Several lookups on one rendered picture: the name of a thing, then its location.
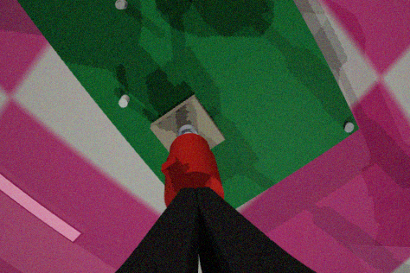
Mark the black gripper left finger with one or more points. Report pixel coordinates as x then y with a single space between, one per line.
171 245

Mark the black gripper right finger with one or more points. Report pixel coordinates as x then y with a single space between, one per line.
229 243

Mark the green circuit board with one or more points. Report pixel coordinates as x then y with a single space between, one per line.
233 95

